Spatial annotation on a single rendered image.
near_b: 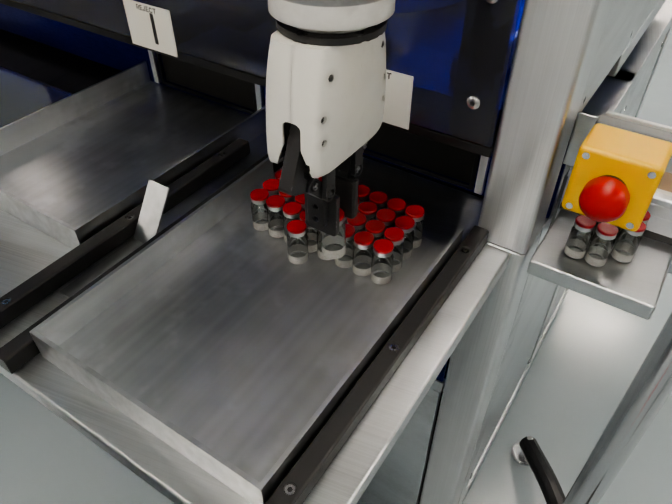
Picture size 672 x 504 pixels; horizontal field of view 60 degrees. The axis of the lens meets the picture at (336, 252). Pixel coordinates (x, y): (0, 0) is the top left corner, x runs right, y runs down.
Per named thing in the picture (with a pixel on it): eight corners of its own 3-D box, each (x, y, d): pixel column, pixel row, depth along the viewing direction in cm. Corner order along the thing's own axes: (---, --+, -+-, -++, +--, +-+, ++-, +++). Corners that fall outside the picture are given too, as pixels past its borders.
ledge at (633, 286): (563, 208, 73) (567, 196, 72) (674, 245, 68) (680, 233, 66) (525, 272, 64) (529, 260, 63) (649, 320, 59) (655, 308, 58)
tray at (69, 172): (149, 81, 95) (144, 60, 93) (274, 124, 85) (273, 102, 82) (-50, 180, 74) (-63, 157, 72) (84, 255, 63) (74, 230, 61)
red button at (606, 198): (582, 197, 55) (594, 161, 53) (625, 211, 54) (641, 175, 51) (570, 217, 53) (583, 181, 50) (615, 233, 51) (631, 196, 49)
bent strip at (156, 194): (160, 220, 68) (149, 178, 64) (179, 229, 67) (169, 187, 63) (59, 292, 59) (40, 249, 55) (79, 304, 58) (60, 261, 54)
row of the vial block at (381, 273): (261, 217, 68) (257, 185, 65) (395, 276, 61) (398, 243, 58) (249, 227, 67) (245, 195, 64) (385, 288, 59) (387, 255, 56)
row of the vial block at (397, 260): (273, 208, 69) (270, 176, 66) (405, 264, 62) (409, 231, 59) (261, 217, 68) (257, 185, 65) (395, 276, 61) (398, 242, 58)
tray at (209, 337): (271, 179, 74) (269, 155, 72) (458, 253, 64) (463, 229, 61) (42, 356, 53) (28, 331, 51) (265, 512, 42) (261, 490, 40)
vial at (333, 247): (330, 241, 54) (329, 205, 51) (350, 249, 53) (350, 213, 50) (317, 254, 53) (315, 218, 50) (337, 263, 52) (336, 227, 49)
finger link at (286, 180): (308, 77, 40) (336, 113, 46) (260, 176, 40) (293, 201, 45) (322, 81, 40) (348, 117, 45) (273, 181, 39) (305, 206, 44)
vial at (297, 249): (296, 249, 64) (294, 216, 61) (312, 256, 63) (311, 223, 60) (284, 260, 63) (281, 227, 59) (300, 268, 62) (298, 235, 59)
